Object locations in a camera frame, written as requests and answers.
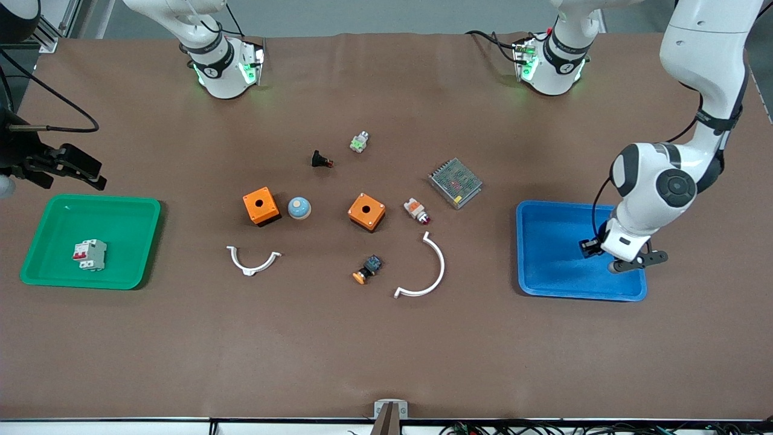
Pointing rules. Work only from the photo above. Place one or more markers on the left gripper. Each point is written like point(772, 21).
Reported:
point(589, 246)

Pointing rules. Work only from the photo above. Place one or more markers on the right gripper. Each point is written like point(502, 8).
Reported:
point(18, 152)

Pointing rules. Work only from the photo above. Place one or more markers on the small black cylindrical capacitor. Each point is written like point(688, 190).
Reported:
point(584, 249)

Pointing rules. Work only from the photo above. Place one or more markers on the white red circuit breaker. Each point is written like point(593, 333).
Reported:
point(90, 257)

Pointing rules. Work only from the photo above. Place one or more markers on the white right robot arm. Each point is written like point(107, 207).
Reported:
point(223, 78)

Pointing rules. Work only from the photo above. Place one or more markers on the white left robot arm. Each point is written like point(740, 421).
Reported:
point(706, 54)

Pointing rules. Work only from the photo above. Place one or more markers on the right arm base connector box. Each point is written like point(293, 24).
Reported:
point(253, 63)

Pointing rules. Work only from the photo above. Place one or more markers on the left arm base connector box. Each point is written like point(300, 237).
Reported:
point(525, 60)

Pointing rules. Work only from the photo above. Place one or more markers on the blue plastic tray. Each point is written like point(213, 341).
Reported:
point(555, 254)

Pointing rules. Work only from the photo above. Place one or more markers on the green plastic tray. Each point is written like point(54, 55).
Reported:
point(121, 229)

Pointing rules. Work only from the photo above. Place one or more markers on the metal mesh power supply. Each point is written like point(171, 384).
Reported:
point(456, 183)

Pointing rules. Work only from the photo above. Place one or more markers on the large white curved clip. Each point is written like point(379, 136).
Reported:
point(442, 266)

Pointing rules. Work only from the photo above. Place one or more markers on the orange white indicator lamp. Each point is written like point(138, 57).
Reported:
point(414, 208)

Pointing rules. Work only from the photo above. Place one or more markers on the orange button box black base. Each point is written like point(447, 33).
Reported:
point(267, 211)

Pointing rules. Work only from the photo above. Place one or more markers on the small white curved clip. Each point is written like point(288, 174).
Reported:
point(247, 271)

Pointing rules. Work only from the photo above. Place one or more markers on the brown table mat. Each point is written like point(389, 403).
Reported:
point(181, 350)

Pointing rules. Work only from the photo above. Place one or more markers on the orange push button blue block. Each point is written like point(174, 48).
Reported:
point(371, 264)

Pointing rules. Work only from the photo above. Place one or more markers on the light blue dome buzzer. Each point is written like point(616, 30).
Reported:
point(299, 208)

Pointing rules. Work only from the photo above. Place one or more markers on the green white contact block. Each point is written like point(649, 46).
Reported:
point(359, 142)

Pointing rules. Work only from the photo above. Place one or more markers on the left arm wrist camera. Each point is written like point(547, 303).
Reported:
point(640, 261)

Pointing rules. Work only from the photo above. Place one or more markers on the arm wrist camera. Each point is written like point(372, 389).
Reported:
point(6, 187)
point(640, 261)

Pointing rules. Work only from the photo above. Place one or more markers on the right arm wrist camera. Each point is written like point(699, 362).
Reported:
point(6, 187)

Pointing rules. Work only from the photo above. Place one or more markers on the metal table edge bracket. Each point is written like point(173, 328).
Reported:
point(401, 411)

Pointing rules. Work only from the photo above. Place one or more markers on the black switch with red tip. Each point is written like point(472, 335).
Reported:
point(316, 159)

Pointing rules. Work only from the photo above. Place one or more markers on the dark camera pole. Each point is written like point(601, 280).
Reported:
point(386, 426)

